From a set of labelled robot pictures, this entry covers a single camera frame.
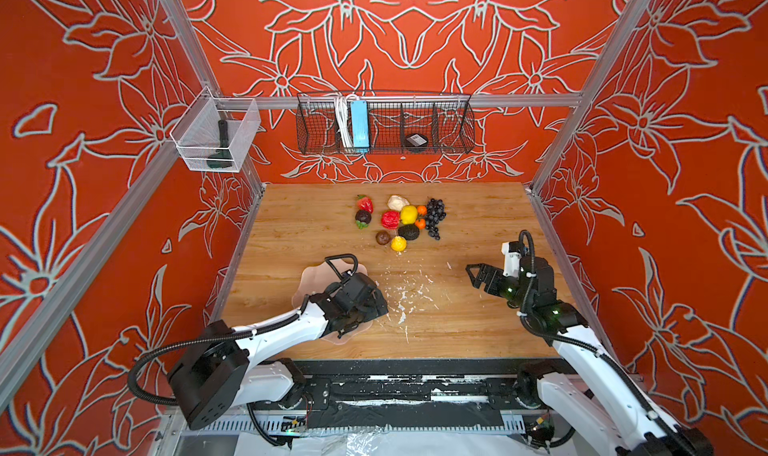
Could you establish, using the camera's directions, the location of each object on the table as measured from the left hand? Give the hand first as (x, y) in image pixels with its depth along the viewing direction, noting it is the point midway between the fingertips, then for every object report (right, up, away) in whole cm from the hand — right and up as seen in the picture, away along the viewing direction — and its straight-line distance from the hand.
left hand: (378, 308), depth 84 cm
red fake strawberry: (-5, +31, +27) cm, 41 cm away
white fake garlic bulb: (+7, +31, +25) cm, 41 cm away
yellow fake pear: (+7, +17, +16) cm, 24 cm away
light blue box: (-6, +54, +6) cm, 55 cm away
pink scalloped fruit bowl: (-19, +7, +2) cm, 20 cm away
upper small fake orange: (+16, +28, +24) cm, 40 cm away
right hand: (+26, +12, -4) cm, 29 cm away
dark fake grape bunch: (+20, +27, +22) cm, 40 cm away
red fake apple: (+4, +25, +20) cm, 32 cm away
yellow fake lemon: (+11, +27, +23) cm, 37 cm away
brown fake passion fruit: (+1, +19, +17) cm, 25 cm away
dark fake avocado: (+10, +21, +17) cm, 29 cm away
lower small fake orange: (+15, +24, +20) cm, 35 cm away
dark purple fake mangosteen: (-6, +26, +21) cm, 34 cm away
